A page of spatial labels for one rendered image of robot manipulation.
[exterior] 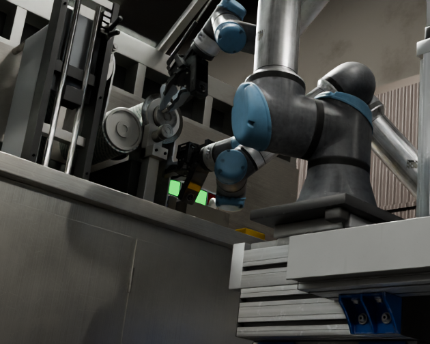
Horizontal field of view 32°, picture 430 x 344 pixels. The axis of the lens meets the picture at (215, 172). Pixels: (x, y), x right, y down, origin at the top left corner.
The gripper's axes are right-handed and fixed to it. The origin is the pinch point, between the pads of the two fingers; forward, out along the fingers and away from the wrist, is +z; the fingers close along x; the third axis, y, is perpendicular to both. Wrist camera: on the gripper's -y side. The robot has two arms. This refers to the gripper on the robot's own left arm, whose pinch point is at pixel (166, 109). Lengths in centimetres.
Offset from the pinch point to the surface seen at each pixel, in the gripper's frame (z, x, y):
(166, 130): 1.7, 2.0, -9.4
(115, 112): 6.6, 13.3, -0.9
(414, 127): 6, -247, 141
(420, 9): -48, -252, 209
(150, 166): 11.3, 2.7, -14.3
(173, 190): 33.6, -31.7, 16.2
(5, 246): 17, 48, -56
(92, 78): -3.2, 28.4, -7.9
